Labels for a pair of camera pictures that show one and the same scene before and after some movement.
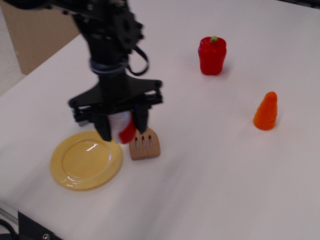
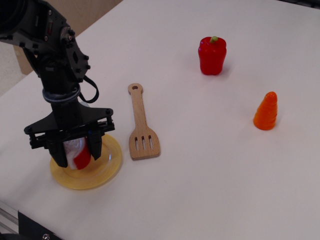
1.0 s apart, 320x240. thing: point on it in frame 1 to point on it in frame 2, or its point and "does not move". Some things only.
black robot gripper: [116, 92] to [70, 119]
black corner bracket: [28, 229] does not move
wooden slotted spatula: [145, 145] does not move
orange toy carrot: [265, 118] does not move
